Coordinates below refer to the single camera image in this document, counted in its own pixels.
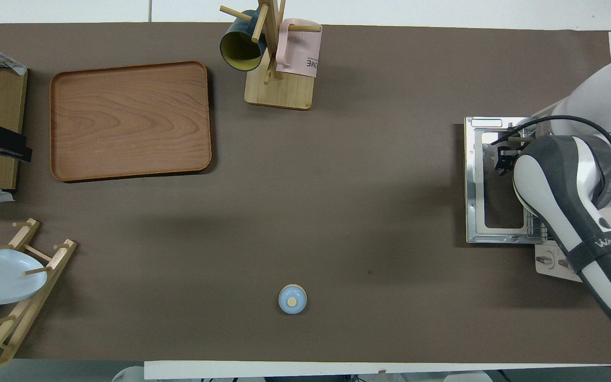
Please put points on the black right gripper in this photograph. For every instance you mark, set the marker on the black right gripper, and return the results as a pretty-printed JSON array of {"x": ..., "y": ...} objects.
[{"x": 509, "y": 156}]

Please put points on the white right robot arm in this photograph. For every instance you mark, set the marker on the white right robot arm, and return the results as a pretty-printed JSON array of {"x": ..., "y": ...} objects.
[{"x": 555, "y": 185}]

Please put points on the brown wooden tray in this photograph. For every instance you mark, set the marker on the brown wooden tray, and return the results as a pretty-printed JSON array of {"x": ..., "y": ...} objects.
[{"x": 130, "y": 122}]

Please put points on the wooden plate rack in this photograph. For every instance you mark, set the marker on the wooden plate rack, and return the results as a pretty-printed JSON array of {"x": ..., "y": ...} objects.
[{"x": 53, "y": 262}]

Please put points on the brown table mat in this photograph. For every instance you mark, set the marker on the brown table mat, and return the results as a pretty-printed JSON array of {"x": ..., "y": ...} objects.
[{"x": 364, "y": 175}]

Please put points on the wooden mug tree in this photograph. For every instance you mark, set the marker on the wooden mug tree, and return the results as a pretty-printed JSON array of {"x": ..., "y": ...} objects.
[{"x": 284, "y": 93}]

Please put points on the pink mug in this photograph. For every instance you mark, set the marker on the pink mug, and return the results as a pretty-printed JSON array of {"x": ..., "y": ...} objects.
[{"x": 297, "y": 50}]

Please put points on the dark teal mug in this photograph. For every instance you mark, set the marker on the dark teal mug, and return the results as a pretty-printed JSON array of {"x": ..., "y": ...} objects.
[{"x": 239, "y": 50}]

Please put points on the small blue lidded bowl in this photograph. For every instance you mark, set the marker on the small blue lidded bowl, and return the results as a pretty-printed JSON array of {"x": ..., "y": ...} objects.
[{"x": 292, "y": 300}]

